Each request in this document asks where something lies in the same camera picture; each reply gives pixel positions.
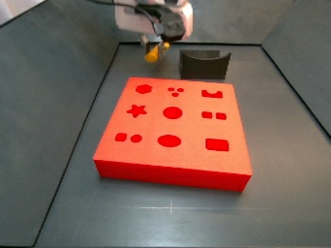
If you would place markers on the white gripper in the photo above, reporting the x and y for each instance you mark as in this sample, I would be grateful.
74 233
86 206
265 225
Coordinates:
146 17

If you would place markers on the yellow oval cylinder peg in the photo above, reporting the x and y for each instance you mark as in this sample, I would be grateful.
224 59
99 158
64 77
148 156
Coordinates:
155 53

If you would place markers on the black curved fixture cradle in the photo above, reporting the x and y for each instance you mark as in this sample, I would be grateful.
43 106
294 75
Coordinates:
203 64

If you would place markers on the red foam shape-sorter block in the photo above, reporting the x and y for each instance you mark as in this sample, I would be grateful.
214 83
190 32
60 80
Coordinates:
175 133

